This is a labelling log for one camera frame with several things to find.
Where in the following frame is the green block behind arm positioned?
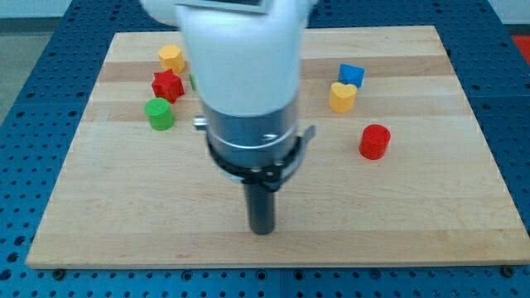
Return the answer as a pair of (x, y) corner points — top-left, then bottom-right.
(189, 72), (198, 91)

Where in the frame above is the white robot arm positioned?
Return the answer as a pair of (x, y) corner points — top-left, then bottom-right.
(141, 0), (316, 192)

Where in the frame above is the blue cube block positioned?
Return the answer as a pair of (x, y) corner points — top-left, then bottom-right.
(338, 64), (365, 88)

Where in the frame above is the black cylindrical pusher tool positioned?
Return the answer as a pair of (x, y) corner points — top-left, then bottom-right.
(243, 184), (276, 235)

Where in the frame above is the yellow heart block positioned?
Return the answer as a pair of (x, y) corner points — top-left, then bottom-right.
(329, 82), (358, 113)

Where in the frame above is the red cylinder block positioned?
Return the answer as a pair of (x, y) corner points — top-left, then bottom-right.
(359, 124), (392, 160)

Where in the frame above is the green cylinder block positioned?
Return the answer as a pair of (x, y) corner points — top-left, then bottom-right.
(144, 98), (175, 131)

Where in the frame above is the red star block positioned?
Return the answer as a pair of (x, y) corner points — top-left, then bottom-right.
(152, 70), (186, 104)

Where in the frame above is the yellow hexagon block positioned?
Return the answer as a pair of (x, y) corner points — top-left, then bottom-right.
(157, 45), (186, 74)

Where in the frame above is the wooden board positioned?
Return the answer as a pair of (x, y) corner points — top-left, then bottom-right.
(26, 26), (529, 269)

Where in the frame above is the blue perforated table plate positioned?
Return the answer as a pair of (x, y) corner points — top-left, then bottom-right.
(1, 0), (529, 297)

